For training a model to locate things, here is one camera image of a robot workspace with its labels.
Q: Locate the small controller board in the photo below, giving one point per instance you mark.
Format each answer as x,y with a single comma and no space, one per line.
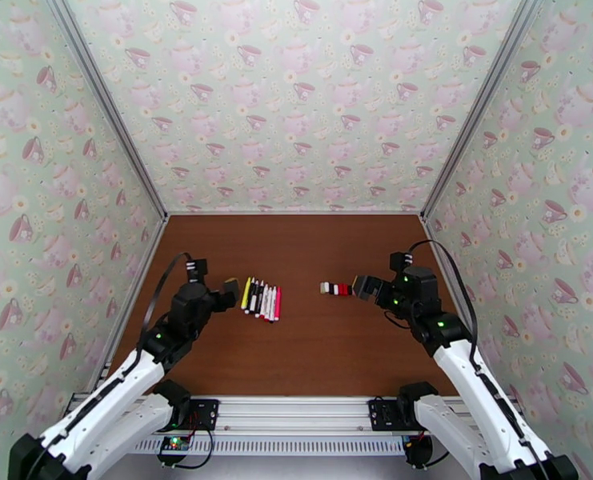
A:
173,446
418,451

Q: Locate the perforated metal strip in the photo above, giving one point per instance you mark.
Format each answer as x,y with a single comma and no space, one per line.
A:
286,446

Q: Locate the aluminium back rail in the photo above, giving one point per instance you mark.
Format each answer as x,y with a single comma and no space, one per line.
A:
296,213

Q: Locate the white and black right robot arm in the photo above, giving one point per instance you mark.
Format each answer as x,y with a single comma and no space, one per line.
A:
481,393

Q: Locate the black barrel marker pen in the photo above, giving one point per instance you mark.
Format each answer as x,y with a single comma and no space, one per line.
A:
260,298

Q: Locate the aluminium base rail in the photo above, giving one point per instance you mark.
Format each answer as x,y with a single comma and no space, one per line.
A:
296,413

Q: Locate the yellow highlighter pen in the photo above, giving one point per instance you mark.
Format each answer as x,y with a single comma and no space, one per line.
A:
246,293

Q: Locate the black and white marker pen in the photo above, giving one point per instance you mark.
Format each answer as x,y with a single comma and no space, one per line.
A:
251,296

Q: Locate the pink highlighter pen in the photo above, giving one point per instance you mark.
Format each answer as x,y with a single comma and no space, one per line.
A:
277,303

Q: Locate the aluminium side rail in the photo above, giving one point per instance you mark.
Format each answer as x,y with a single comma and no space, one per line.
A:
152,253
436,243

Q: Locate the red whiteboard marker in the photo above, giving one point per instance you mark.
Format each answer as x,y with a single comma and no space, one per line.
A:
264,300
269,302

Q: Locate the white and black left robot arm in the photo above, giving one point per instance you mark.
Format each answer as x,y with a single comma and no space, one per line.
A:
111,393

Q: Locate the aluminium frame post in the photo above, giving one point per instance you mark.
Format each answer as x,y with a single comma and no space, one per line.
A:
108,103
483,103

